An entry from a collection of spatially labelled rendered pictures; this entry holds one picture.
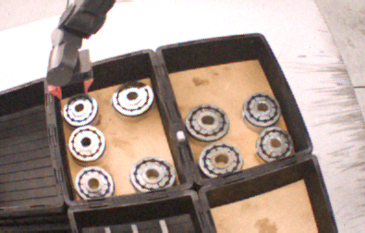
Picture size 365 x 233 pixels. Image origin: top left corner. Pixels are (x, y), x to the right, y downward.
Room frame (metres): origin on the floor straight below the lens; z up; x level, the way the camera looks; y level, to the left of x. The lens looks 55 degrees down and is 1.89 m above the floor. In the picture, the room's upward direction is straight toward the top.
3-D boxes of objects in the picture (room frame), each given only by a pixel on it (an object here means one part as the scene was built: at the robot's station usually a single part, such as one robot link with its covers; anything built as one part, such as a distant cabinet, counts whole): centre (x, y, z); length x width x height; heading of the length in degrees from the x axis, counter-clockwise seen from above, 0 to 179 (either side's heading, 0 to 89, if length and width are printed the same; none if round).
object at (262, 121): (0.76, -0.20, 0.86); 0.10 x 0.10 x 0.01
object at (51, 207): (0.59, 0.46, 0.92); 0.40 x 0.30 x 0.02; 14
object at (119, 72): (0.66, 0.17, 0.87); 0.40 x 0.30 x 0.11; 14
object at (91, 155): (0.65, 0.23, 0.86); 0.10 x 0.10 x 0.01
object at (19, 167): (0.59, 0.46, 0.87); 0.40 x 0.30 x 0.11; 14
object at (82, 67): (0.65, 0.23, 1.17); 0.10 x 0.07 x 0.07; 103
